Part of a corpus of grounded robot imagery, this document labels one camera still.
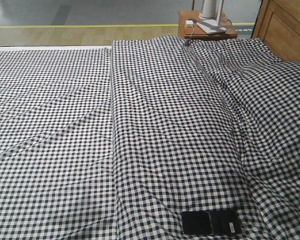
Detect white lamp base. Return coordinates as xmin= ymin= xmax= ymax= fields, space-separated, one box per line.
xmin=195 ymin=0 xmax=228 ymax=35

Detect white charger adapter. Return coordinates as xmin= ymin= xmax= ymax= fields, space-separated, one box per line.
xmin=185 ymin=20 xmax=194 ymax=28

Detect white charger cable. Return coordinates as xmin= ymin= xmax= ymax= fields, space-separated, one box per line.
xmin=185 ymin=24 xmax=196 ymax=46

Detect wooden nightstand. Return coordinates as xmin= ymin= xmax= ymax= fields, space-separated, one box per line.
xmin=178 ymin=10 xmax=238 ymax=41

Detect checkered duvet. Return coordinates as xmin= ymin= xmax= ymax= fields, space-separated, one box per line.
xmin=110 ymin=36 xmax=300 ymax=240

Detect checkered bed sheet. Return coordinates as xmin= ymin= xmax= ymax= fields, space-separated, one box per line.
xmin=0 ymin=48 xmax=117 ymax=240

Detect wooden headboard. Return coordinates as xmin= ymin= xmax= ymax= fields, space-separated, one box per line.
xmin=252 ymin=0 xmax=300 ymax=61

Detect black smartphone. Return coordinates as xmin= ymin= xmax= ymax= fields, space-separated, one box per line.
xmin=181 ymin=209 xmax=242 ymax=236

